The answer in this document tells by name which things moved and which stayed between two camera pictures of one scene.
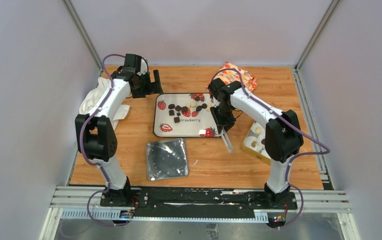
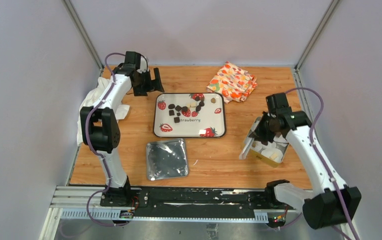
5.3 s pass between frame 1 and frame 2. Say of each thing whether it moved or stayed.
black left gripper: stayed
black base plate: stayed
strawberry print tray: stayed
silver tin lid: stayed
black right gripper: moved
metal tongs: moved
